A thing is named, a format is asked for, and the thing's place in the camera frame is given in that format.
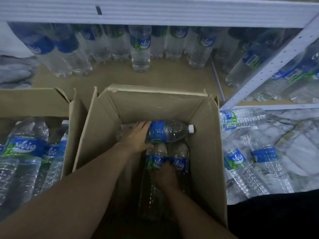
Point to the person's left hand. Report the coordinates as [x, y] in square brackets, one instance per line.
[134, 139]

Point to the person's right hand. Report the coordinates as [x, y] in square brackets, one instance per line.
[166, 179]

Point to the person's right fingers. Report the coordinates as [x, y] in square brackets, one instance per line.
[166, 168]

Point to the person's left thumb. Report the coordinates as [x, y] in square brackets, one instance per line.
[149, 146]

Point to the clear blue-label water bottle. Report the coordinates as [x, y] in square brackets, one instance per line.
[152, 196]
[271, 164]
[169, 130]
[48, 156]
[240, 169]
[22, 151]
[183, 156]
[239, 119]
[59, 161]

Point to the person's left forearm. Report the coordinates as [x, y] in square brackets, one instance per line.
[74, 194]

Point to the person's right forearm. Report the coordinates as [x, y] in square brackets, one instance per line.
[196, 216]

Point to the open brown cardboard box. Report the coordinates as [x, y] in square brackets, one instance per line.
[206, 151]
[35, 102]

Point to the row of water bottles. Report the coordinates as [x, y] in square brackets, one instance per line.
[140, 47]

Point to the person's black trousers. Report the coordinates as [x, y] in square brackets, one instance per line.
[274, 216]

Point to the white metal shelf rack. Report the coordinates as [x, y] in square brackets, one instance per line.
[159, 11]

